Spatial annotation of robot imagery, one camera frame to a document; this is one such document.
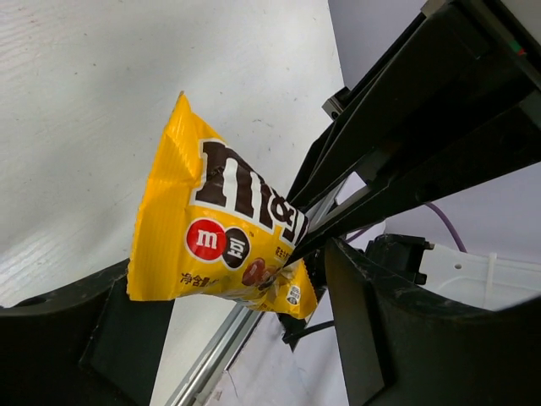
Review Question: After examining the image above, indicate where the yellow M&M packet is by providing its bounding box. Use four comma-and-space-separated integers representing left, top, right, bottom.
127, 95, 317, 319

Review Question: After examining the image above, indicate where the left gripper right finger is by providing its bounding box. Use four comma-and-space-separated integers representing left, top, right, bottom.
325, 239, 540, 405

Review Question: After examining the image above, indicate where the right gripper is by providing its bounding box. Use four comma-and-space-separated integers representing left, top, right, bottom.
289, 1, 540, 211

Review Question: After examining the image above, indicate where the aluminium front rail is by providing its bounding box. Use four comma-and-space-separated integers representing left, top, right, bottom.
164, 177, 369, 406

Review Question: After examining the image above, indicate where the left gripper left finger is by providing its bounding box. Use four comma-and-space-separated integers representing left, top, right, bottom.
1, 261, 173, 405

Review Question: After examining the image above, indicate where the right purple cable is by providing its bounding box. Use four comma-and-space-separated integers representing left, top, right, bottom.
346, 201, 468, 254

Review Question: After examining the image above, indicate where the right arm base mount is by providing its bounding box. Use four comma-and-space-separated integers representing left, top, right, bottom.
277, 250, 334, 351

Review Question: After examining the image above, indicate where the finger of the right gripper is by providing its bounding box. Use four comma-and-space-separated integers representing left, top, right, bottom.
287, 91, 540, 263

